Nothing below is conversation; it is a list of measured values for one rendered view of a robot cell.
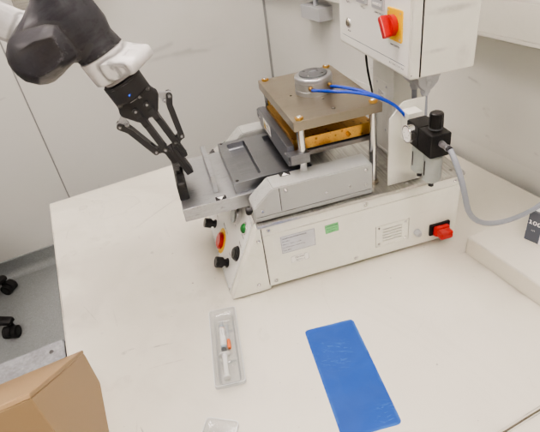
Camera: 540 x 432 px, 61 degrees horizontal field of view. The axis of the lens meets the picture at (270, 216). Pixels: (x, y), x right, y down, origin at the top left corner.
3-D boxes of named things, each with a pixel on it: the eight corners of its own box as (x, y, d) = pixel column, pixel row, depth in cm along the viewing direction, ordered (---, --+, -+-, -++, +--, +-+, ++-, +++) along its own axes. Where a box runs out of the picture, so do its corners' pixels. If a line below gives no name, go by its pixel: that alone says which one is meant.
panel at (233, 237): (209, 220, 126) (226, 159, 118) (231, 293, 102) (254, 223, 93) (201, 219, 125) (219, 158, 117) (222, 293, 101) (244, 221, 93)
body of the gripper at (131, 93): (137, 60, 89) (165, 99, 94) (100, 83, 89) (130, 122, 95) (140, 70, 83) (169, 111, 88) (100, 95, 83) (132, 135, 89)
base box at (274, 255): (387, 172, 136) (387, 117, 126) (463, 246, 106) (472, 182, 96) (208, 218, 128) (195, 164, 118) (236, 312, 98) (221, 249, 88)
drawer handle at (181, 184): (182, 166, 107) (177, 151, 105) (189, 199, 95) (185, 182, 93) (173, 169, 107) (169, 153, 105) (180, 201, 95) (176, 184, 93)
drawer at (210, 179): (291, 147, 116) (288, 119, 112) (322, 189, 99) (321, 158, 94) (176, 176, 112) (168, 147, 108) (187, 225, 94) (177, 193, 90)
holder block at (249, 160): (285, 137, 113) (284, 128, 112) (312, 174, 97) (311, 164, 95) (219, 153, 111) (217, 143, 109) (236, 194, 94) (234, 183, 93)
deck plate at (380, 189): (388, 117, 126) (388, 113, 126) (465, 174, 98) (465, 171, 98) (225, 155, 120) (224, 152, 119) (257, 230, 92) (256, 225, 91)
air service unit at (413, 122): (413, 160, 96) (417, 92, 87) (454, 195, 84) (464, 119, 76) (390, 166, 95) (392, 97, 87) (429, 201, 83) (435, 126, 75)
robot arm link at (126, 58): (81, 58, 87) (100, 83, 90) (77, 77, 77) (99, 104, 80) (136, 22, 86) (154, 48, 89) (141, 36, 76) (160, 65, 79)
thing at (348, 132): (335, 105, 112) (333, 67, 107) (375, 142, 95) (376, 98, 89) (267, 122, 110) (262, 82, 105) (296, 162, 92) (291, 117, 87)
